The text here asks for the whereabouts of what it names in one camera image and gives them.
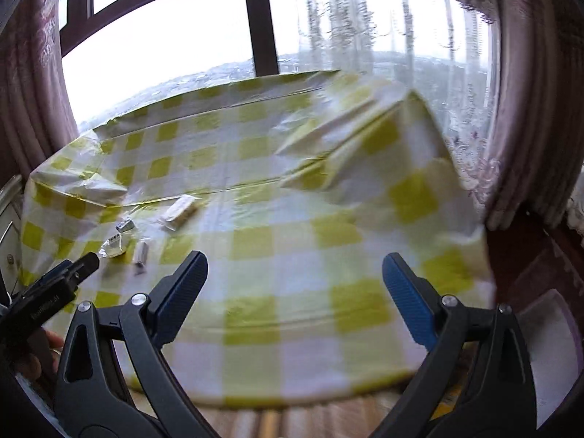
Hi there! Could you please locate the cream snack packet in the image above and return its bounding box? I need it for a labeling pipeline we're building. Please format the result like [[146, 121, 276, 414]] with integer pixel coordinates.
[[161, 194, 202, 231]]

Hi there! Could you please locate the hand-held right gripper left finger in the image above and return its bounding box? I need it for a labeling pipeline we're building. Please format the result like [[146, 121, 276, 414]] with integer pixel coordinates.
[[55, 251, 215, 438]]

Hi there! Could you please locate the small white tube packet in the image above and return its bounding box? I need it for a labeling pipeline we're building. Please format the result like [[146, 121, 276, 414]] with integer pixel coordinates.
[[132, 242, 151, 275]]

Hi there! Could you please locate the small clear wrapper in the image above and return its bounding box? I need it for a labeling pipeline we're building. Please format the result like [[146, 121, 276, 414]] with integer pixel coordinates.
[[99, 233, 129, 260]]

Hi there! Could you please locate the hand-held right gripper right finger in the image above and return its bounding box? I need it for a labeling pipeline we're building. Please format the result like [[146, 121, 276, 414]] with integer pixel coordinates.
[[374, 252, 538, 438]]

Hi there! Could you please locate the white box with purple rim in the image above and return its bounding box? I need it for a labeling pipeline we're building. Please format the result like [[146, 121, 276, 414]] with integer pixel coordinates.
[[515, 289, 581, 430]]

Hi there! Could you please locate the pink curtain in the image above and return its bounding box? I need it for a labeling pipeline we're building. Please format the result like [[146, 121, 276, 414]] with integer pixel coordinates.
[[0, 0, 88, 185], [470, 0, 584, 234]]

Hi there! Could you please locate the woven straw mat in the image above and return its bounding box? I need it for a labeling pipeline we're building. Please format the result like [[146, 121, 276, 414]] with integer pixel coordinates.
[[125, 365, 470, 438]]

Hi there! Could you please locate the person's left hand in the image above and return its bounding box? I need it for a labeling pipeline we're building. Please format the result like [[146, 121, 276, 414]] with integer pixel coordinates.
[[18, 327, 67, 380]]

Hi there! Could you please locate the white lace curtain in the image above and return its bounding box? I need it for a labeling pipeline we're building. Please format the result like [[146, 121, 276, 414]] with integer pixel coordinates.
[[292, 0, 499, 158]]

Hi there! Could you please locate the dark window frame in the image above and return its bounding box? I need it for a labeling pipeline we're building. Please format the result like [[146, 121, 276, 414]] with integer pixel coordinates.
[[59, 0, 293, 77]]

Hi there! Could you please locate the yellow checked tablecloth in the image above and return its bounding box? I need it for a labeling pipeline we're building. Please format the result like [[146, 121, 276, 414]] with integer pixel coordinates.
[[20, 69, 499, 410]]

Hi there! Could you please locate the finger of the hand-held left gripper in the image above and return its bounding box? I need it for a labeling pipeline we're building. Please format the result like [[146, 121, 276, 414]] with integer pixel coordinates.
[[66, 252, 101, 284], [20, 260, 74, 295]]

